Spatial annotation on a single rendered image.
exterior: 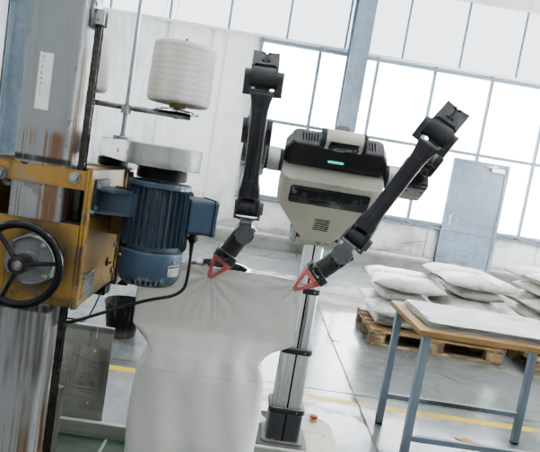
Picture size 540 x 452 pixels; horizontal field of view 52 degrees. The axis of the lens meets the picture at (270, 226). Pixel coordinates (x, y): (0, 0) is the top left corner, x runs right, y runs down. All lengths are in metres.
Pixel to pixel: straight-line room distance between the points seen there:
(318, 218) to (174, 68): 0.93
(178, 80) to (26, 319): 0.66
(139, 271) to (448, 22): 9.50
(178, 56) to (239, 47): 8.44
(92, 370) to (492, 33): 9.46
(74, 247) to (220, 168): 8.46
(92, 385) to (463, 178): 8.71
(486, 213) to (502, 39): 3.01
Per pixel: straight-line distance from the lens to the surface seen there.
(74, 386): 2.23
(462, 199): 10.25
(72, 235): 1.29
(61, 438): 2.15
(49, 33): 1.32
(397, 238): 10.05
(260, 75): 1.53
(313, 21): 10.03
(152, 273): 1.31
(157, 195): 1.29
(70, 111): 1.28
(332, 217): 2.12
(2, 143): 10.35
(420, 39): 10.29
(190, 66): 1.44
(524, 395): 3.78
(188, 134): 9.75
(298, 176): 2.01
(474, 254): 10.44
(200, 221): 1.35
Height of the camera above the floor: 1.41
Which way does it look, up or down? 6 degrees down
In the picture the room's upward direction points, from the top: 9 degrees clockwise
